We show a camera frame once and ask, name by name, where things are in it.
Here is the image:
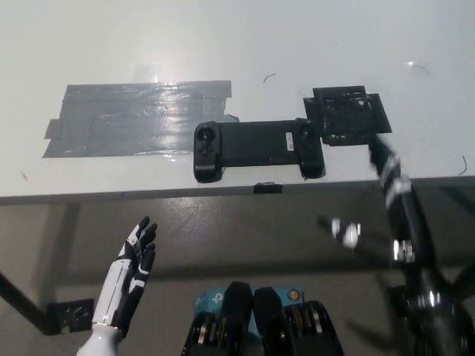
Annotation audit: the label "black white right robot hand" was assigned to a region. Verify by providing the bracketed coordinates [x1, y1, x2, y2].
[317, 136, 438, 276]

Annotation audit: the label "black tape square patch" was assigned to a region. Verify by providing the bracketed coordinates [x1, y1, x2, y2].
[302, 85, 393, 147]

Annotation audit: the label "grey duct tape patch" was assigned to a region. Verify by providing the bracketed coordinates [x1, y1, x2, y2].
[42, 80, 241, 159]

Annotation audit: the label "black robot torso teal tops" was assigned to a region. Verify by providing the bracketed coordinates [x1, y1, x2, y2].
[180, 280, 344, 356]

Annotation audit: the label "black mobile game controller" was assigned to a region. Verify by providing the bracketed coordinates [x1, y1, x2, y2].
[191, 117, 327, 184]

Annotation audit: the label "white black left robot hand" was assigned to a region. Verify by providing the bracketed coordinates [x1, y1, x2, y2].
[91, 216, 158, 338]

